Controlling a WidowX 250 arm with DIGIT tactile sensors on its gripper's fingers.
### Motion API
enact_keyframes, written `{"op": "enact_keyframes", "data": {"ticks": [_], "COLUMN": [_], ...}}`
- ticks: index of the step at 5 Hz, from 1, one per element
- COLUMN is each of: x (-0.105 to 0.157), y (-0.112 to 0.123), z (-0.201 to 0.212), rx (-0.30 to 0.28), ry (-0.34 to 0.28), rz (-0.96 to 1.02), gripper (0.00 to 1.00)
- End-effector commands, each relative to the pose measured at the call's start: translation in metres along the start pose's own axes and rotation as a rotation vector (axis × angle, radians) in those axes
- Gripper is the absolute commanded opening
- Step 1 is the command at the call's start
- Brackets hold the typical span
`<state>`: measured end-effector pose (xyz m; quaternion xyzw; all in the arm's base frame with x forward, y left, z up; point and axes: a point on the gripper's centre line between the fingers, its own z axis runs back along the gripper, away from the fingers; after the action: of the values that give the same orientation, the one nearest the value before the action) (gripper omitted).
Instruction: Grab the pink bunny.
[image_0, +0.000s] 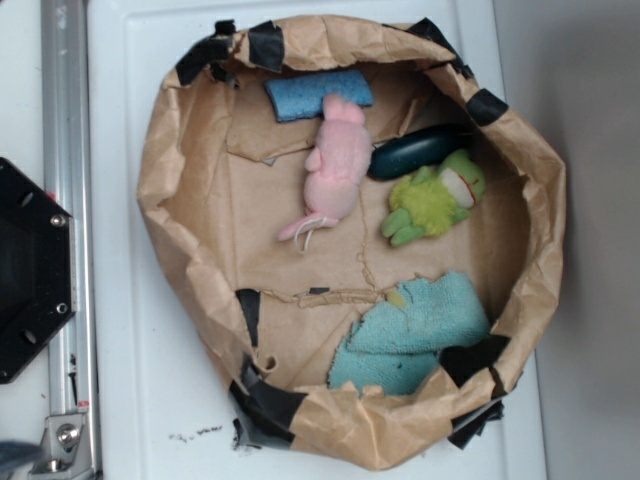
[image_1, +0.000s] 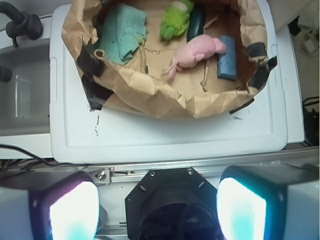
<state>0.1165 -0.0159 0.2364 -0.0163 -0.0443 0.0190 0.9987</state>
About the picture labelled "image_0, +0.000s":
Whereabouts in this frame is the pink plush bunny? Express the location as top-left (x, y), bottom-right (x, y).
top-left (277, 93), bottom-right (373, 241)

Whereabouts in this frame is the brown paper bag bin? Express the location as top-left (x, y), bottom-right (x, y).
top-left (137, 15), bottom-right (566, 470)

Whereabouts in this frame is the green plush frog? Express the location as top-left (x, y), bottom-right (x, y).
top-left (381, 149), bottom-right (486, 247)

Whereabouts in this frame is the teal microfiber cloth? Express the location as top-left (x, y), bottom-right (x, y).
top-left (328, 271), bottom-right (490, 396)

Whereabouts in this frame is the dark teal oval object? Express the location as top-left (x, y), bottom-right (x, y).
top-left (368, 124), bottom-right (472, 180)

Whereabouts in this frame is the blue sponge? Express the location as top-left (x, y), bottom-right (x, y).
top-left (263, 70), bottom-right (374, 123)

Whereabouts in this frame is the white plastic tray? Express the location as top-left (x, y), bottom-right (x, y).
top-left (85, 0), bottom-right (549, 480)

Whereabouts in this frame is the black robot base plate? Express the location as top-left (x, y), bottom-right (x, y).
top-left (1, 158), bottom-right (74, 385)

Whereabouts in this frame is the aluminium frame rail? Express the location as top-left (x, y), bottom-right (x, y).
top-left (28, 1), bottom-right (102, 479)

